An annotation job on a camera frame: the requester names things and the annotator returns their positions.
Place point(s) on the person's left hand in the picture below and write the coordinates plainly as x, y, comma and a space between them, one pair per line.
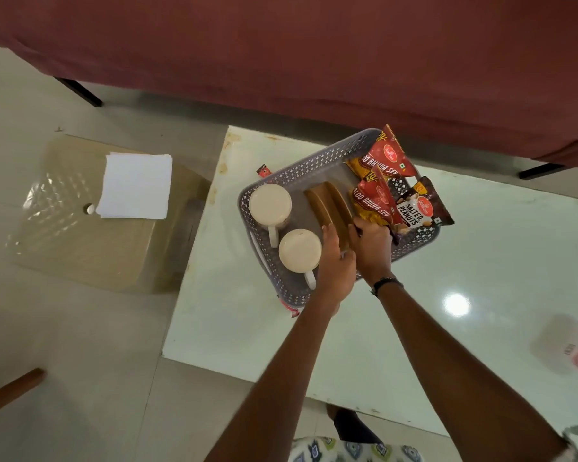
335, 271

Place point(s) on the person's right hand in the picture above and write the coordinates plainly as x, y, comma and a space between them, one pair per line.
375, 254

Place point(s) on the person's left thumb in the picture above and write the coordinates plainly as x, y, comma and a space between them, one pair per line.
327, 234

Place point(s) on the person's right thumb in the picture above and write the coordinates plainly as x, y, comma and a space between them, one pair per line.
356, 228

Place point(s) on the brown wooden plate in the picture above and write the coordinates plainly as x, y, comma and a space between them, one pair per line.
318, 206
340, 206

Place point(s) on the person's left forearm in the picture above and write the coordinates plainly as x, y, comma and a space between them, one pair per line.
284, 380

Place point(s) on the person's right forearm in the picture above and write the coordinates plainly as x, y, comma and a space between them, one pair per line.
452, 370

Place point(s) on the cream ceramic mug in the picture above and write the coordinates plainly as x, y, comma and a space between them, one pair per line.
299, 250
269, 206

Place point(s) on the red snack packet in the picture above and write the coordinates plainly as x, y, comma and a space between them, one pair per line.
387, 156
373, 199

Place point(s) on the black wristband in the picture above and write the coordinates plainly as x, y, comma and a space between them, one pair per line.
386, 284

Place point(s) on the grey plastic lattice basket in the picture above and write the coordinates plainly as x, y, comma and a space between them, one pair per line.
298, 173

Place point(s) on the brown peanut packet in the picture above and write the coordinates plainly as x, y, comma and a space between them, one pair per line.
423, 206

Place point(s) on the red and white sachet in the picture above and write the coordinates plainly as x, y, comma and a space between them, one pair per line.
289, 307

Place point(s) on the small red sachet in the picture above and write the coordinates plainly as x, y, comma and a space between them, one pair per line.
264, 170

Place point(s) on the maroon cloth cover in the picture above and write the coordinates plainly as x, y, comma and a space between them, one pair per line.
318, 43

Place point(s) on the black slipper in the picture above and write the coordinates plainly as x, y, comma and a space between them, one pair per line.
354, 425

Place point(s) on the black metal table leg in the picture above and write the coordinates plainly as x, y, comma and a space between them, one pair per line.
79, 91
542, 171

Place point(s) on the stack of white paper napkins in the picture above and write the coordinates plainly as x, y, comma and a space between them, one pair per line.
135, 185

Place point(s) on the patterned shorts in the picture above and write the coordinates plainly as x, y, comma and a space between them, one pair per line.
351, 451

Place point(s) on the beige plastic stool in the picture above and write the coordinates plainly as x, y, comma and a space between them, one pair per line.
77, 245

